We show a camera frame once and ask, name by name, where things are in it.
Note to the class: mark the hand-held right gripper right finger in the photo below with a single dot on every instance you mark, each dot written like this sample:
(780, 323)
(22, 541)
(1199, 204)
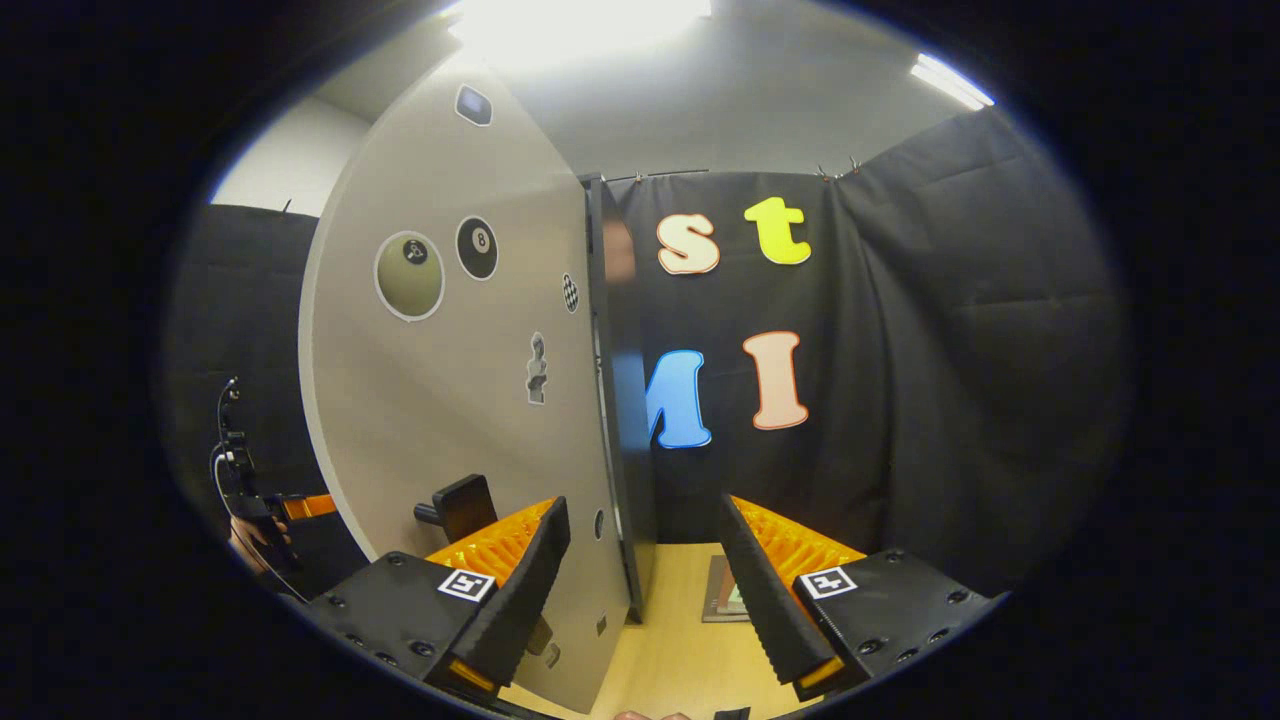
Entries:
(770, 610)

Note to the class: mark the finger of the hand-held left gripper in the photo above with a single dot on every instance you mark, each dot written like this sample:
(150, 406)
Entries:
(310, 507)

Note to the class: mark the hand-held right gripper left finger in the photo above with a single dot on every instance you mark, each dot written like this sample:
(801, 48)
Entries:
(510, 610)

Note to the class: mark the beige cabinet door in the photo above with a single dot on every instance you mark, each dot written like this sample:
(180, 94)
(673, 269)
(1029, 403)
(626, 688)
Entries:
(450, 380)

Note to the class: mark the brown notebook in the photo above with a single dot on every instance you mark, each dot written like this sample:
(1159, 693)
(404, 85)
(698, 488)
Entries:
(715, 590)

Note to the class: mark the black backdrop cloth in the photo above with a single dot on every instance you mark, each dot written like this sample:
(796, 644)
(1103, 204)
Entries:
(950, 350)

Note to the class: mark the long ceiling light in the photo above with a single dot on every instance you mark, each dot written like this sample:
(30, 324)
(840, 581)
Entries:
(580, 20)
(950, 80)

